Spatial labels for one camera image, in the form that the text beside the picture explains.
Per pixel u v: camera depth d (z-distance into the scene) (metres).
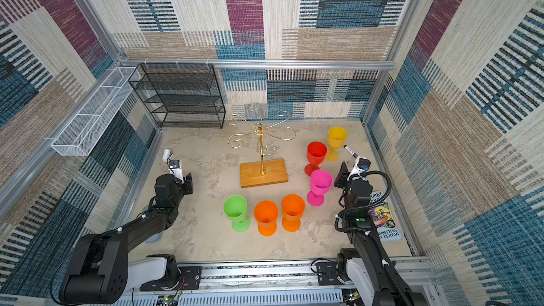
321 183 0.85
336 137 0.96
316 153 0.91
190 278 0.74
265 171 0.97
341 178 0.73
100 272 0.41
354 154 1.05
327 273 0.74
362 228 0.58
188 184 0.81
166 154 1.04
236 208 0.79
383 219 0.83
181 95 1.11
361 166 0.67
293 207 0.78
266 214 0.78
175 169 0.78
